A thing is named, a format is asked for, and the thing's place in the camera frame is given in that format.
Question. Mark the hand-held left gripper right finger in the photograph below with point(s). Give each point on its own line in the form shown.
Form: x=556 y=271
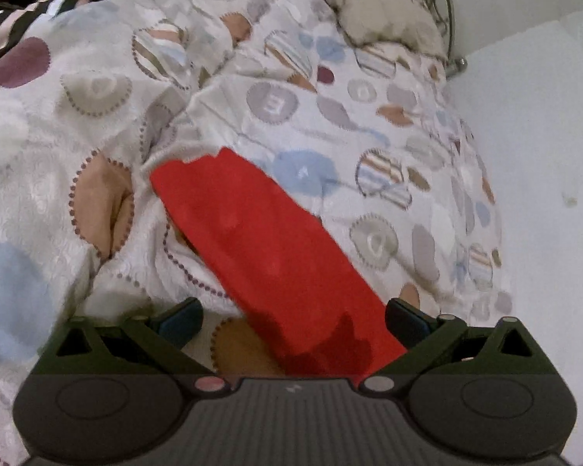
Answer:
x=407 y=325

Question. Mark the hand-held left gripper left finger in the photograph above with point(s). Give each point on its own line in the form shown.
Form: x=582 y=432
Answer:
x=180 y=326

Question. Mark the red cloth garment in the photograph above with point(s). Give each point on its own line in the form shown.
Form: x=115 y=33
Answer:
x=267 y=242

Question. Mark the circle-patterned blanket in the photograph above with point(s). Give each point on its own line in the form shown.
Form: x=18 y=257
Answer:
x=272 y=107

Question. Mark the metal bed headboard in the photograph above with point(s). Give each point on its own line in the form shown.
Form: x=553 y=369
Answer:
x=449 y=19

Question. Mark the beige pillow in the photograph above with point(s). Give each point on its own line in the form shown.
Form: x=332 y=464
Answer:
x=384 y=14

